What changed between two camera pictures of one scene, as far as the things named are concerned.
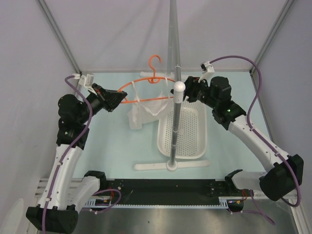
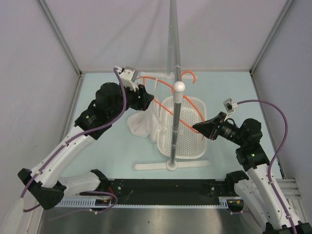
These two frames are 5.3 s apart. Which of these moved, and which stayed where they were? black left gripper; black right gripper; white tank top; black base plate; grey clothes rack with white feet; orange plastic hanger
Moved: orange plastic hanger; white tank top; black right gripper; black left gripper
Stayed: black base plate; grey clothes rack with white feet
